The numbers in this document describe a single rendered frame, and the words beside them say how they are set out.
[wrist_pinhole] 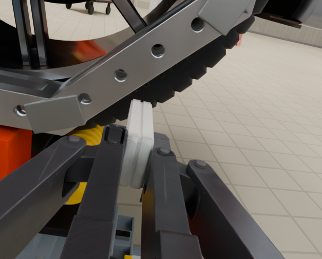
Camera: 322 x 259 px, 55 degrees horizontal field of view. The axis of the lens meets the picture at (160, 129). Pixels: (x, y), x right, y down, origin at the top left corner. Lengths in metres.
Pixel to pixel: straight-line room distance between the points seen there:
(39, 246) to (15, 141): 0.36
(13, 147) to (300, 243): 1.16
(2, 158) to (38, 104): 0.07
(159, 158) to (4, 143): 0.24
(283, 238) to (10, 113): 1.15
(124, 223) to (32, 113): 0.61
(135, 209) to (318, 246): 0.71
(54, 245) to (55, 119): 0.41
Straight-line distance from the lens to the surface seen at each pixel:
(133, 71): 0.31
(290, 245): 1.33
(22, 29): 0.44
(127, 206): 1.20
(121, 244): 0.82
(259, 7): 0.41
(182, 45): 0.31
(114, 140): 0.16
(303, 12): 0.51
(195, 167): 0.15
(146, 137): 0.16
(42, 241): 0.71
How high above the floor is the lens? 0.74
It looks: 24 degrees down
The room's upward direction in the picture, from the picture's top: 14 degrees clockwise
